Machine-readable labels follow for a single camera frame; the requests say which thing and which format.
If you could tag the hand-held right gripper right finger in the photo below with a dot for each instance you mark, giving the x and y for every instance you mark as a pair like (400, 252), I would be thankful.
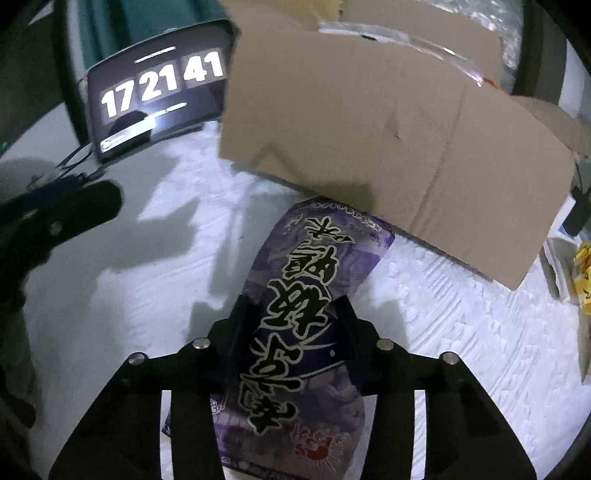
(362, 353)

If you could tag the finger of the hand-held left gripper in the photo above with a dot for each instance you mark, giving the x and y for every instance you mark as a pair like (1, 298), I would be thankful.
(55, 190)
(78, 212)

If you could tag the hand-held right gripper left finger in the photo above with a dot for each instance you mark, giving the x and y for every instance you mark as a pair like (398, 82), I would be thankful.
(231, 353)

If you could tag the purple snack packet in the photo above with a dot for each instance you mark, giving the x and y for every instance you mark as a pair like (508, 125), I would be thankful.
(300, 286)

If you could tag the cardboard box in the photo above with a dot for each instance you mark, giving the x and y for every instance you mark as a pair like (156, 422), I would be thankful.
(369, 138)

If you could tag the tablet with clock display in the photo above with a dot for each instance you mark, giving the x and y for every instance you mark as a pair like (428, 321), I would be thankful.
(157, 87)

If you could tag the teal curtain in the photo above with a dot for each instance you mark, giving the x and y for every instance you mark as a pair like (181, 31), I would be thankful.
(138, 27)

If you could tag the white paper box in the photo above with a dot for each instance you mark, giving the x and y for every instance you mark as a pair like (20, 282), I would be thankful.
(561, 267)

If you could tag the small yellow cartoon packet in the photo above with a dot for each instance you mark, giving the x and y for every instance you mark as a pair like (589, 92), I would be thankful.
(582, 281)

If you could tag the black charger adapter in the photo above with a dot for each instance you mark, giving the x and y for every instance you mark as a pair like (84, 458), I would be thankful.
(577, 212)

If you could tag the black window frame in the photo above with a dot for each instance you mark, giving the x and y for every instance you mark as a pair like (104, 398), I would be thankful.
(538, 55)

